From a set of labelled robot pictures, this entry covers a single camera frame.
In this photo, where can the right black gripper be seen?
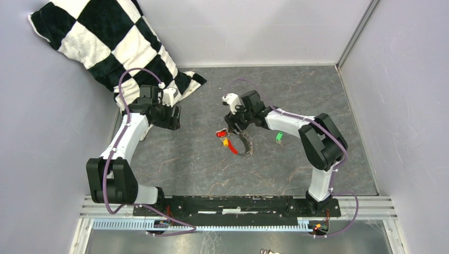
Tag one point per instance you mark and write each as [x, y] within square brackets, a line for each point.
[232, 119]

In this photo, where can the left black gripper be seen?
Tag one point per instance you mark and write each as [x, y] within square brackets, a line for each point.
[172, 123]

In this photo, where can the green key tag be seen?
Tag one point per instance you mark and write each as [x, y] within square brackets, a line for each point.
[279, 136]

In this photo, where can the silver key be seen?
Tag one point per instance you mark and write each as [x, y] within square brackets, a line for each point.
[280, 143]

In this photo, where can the red key tag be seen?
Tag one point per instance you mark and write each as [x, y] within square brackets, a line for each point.
[222, 133]

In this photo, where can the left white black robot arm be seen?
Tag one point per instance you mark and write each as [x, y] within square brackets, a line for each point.
[110, 176]

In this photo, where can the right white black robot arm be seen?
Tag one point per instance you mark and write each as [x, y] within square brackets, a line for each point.
[323, 143]

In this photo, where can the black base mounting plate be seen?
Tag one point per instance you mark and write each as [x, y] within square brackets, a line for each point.
[246, 210]

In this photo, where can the black white checkered pillow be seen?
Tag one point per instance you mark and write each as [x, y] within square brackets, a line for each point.
[115, 43]

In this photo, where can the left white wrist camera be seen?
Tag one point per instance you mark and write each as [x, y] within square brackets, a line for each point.
[168, 96]

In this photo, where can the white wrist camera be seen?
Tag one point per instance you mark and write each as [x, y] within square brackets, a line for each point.
[168, 96]
[233, 101]

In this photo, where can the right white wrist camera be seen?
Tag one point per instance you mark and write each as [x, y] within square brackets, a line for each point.
[233, 101]

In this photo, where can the slotted white cable duct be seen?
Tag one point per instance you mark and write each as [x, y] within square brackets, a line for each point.
[152, 225]

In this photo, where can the corner aluminium post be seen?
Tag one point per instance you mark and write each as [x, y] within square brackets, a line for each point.
[362, 24]

